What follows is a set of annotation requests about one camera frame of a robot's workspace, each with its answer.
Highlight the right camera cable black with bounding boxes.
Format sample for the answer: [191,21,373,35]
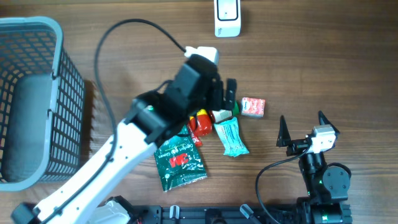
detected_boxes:
[255,149,308,223]

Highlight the teal wet wipes pack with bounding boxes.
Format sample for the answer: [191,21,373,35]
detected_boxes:
[214,117,249,157]

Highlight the pink tissue pack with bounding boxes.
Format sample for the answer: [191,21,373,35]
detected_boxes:
[241,97,266,118]

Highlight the red sauce bottle green cap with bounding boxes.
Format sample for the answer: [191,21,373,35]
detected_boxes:
[190,109,213,136]

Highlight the white jar green lid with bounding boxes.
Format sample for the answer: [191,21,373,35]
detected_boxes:
[209,101,239,123]

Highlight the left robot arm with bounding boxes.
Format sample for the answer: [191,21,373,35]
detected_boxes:
[11,54,237,223]

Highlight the green glove package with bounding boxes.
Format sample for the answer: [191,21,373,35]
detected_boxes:
[154,126,207,192]

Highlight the white barcode scanner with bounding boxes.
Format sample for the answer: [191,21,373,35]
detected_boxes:
[213,0,241,38]

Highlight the red tube package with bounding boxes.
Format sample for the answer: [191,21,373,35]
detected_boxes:
[187,124,203,147]

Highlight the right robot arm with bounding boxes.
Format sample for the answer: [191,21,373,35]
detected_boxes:
[276,111,351,204]

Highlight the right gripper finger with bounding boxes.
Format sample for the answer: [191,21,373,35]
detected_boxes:
[318,111,340,135]
[276,115,291,147]

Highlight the grey black plastic basket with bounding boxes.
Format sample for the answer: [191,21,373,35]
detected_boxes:
[1,16,85,192]

